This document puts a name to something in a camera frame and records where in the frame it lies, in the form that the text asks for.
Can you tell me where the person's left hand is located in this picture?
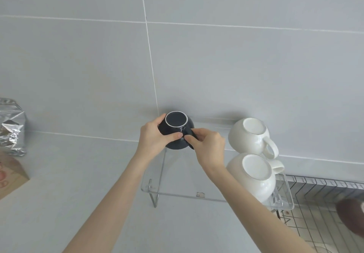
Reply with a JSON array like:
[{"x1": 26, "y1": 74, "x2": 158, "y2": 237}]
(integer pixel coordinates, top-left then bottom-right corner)
[{"x1": 137, "y1": 113, "x2": 184, "y2": 160}]

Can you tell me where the person's right hand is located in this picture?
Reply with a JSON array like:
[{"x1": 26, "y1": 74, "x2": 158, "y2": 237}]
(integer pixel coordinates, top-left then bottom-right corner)
[{"x1": 184, "y1": 128, "x2": 226, "y2": 170}]

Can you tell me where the dark blue round mug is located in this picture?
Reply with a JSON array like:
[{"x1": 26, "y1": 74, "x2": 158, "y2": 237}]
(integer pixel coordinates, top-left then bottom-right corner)
[{"x1": 158, "y1": 111, "x2": 196, "y2": 150}]

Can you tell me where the person's left forearm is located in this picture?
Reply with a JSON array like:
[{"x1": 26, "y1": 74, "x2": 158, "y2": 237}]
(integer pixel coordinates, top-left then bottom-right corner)
[{"x1": 62, "y1": 151, "x2": 158, "y2": 253}]

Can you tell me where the person's right forearm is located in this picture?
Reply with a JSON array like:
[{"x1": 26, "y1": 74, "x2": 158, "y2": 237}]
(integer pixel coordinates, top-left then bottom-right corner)
[{"x1": 199, "y1": 162, "x2": 317, "y2": 253}]

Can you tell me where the clear acrylic shelf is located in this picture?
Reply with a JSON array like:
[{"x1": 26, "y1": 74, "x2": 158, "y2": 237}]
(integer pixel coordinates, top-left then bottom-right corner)
[{"x1": 140, "y1": 118, "x2": 295, "y2": 213}]

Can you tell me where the white round mug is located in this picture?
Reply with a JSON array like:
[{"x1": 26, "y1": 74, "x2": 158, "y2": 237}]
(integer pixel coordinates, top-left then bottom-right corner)
[
  {"x1": 226, "y1": 153, "x2": 285, "y2": 204},
  {"x1": 228, "y1": 118, "x2": 279, "y2": 160}
]

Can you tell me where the silver foil bag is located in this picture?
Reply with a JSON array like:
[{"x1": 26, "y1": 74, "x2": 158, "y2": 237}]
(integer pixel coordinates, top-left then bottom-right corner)
[{"x1": 0, "y1": 98, "x2": 27, "y2": 157}]

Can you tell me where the brown cardboard box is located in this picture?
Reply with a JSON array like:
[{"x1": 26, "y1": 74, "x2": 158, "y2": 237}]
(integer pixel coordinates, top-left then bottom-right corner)
[{"x1": 0, "y1": 151, "x2": 30, "y2": 200}]

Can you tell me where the brown round bowl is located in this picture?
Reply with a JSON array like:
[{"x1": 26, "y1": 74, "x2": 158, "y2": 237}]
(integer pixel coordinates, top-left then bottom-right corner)
[{"x1": 336, "y1": 198, "x2": 364, "y2": 239}]

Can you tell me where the metal wire dish rack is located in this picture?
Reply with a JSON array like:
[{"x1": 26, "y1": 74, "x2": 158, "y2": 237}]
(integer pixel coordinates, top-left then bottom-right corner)
[{"x1": 277, "y1": 173, "x2": 364, "y2": 253}]

